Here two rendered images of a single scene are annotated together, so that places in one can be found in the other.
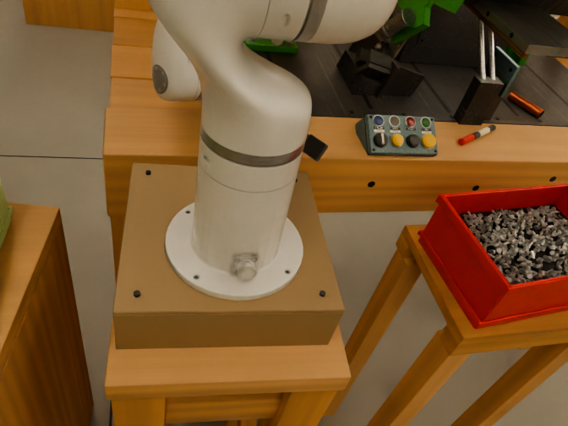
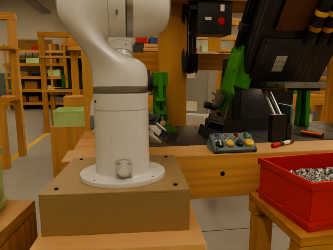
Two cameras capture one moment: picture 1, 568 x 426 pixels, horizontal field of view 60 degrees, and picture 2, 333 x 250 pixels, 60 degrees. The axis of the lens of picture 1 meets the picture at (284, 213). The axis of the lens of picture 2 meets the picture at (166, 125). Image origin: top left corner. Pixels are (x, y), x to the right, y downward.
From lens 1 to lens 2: 37 cm
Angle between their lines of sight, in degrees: 36
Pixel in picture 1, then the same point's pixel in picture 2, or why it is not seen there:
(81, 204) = not seen: outside the picture
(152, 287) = (67, 187)
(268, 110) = (117, 58)
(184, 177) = not seen: hidden behind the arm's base
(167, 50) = not seen: hidden behind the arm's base
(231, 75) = (96, 40)
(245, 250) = (122, 156)
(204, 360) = (99, 239)
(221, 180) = (101, 108)
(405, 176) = (242, 165)
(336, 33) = (142, 19)
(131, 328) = (50, 212)
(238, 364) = (123, 240)
